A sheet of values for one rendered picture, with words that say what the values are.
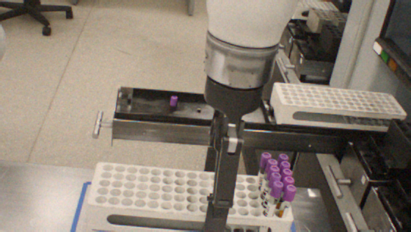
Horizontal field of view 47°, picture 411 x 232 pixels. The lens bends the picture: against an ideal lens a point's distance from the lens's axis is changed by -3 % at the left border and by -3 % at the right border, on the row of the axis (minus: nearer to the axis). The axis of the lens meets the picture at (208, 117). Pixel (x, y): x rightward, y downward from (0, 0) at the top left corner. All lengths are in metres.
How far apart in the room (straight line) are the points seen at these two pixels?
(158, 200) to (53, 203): 0.18
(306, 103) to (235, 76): 0.51
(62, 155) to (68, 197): 1.47
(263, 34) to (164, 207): 0.30
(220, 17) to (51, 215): 0.40
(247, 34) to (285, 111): 0.51
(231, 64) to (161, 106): 0.52
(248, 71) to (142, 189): 0.27
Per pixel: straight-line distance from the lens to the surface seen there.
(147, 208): 0.69
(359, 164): 1.03
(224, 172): 0.61
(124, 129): 1.02
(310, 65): 1.45
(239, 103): 0.60
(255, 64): 0.57
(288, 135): 1.06
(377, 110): 1.13
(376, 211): 0.96
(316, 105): 1.07
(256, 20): 0.54
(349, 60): 1.35
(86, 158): 2.24
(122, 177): 0.75
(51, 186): 0.82
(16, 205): 0.79
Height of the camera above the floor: 1.35
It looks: 31 degrees down
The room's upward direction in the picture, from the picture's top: 9 degrees clockwise
